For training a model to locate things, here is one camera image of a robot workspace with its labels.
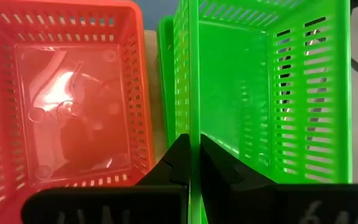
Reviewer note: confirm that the orange slotted plastic basket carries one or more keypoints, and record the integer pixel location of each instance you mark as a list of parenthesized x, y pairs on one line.
[(82, 140)]

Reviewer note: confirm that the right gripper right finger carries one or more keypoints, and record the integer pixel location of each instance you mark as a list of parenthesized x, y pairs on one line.
[(259, 205)]

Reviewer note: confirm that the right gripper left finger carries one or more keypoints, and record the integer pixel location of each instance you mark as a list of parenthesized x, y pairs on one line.
[(120, 205)]

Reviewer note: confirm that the green slotted plastic basket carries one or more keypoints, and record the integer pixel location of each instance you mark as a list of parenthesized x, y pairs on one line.
[(228, 77), (165, 77)]

